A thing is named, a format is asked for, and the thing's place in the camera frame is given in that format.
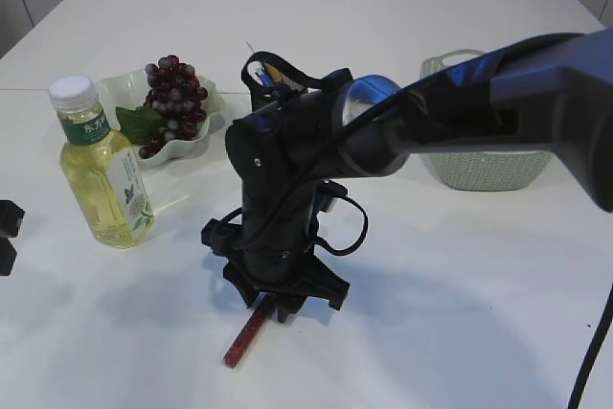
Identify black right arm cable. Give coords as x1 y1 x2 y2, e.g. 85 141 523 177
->
200 51 528 257

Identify gold glitter pen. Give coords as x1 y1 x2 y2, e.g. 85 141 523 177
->
263 63 284 83

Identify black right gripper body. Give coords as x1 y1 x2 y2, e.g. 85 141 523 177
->
222 180 350 310

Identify clear plastic ruler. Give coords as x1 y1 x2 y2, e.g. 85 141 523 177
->
245 41 255 57

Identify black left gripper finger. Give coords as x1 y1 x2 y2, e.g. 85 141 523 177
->
0 238 17 277
0 200 25 239

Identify green woven plastic basket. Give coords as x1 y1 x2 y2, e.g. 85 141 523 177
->
419 49 556 192

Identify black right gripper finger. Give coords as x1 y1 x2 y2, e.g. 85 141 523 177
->
222 262 260 307
274 293 307 323

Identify pale green wavy plate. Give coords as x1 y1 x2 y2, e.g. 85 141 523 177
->
99 70 225 169

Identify yellow tea bottle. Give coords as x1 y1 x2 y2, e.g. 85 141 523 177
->
47 75 154 249

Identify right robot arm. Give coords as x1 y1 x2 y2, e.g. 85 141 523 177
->
216 30 612 317

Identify black mesh pen holder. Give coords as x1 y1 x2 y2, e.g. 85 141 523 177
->
250 63 308 112

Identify red glitter pen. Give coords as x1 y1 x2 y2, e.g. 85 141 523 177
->
223 294 275 369

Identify blue capped scissors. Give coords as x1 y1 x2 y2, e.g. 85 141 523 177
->
256 67 274 88

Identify purple grape bunch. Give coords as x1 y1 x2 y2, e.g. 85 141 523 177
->
115 55 209 160

